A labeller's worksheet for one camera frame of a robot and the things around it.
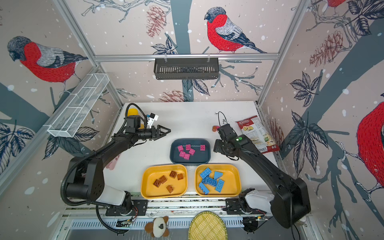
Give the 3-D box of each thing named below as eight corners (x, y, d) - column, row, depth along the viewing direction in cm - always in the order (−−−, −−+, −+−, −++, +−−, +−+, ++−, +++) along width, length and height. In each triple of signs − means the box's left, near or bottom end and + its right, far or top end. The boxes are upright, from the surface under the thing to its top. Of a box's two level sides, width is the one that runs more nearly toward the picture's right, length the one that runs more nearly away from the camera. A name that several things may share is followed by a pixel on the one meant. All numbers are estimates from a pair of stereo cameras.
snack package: (256, 158, 95) (259, 152, 89) (235, 127, 112) (238, 120, 106) (275, 151, 98) (280, 145, 92) (253, 121, 115) (256, 115, 109)
